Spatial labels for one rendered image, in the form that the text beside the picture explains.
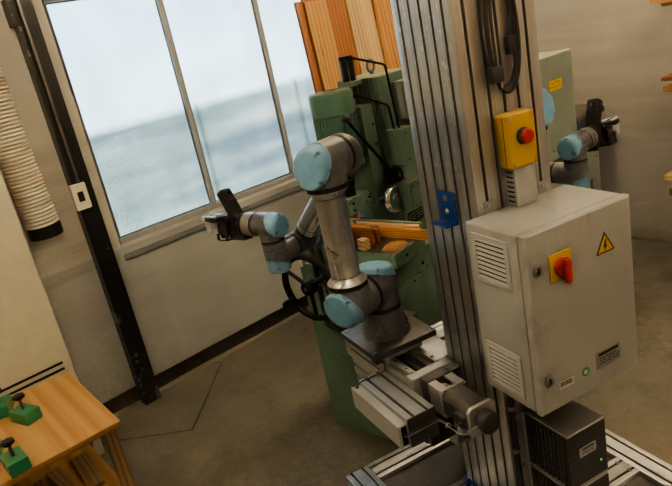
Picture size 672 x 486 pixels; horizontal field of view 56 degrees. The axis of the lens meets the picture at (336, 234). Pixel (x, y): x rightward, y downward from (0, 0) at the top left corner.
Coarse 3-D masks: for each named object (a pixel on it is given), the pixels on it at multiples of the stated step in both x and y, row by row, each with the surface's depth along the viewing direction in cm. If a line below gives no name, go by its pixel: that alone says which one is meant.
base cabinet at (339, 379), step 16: (432, 272) 275; (400, 288) 257; (416, 288) 266; (432, 288) 276; (416, 304) 267; (432, 304) 276; (432, 320) 277; (320, 336) 284; (336, 336) 277; (320, 352) 288; (336, 352) 281; (336, 368) 285; (352, 368) 278; (336, 384) 289; (352, 384) 282; (336, 400) 293; (352, 400) 286; (336, 416) 298; (352, 416) 291; (368, 432) 288
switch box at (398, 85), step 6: (402, 78) 268; (396, 84) 263; (402, 84) 261; (396, 90) 264; (402, 90) 262; (396, 96) 265; (402, 96) 263; (396, 102) 266; (402, 102) 264; (402, 108) 265; (402, 114) 266; (408, 114) 264
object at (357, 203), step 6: (360, 192) 267; (366, 192) 267; (348, 198) 262; (354, 198) 261; (360, 198) 264; (348, 204) 260; (354, 204) 261; (360, 204) 264; (366, 204) 267; (348, 210) 261; (354, 210) 261; (360, 210) 265
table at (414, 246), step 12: (384, 240) 256; (408, 240) 250; (420, 240) 251; (360, 252) 249; (372, 252) 246; (384, 252) 243; (396, 252) 241; (408, 252) 245; (420, 252) 252; (396, 264) 240
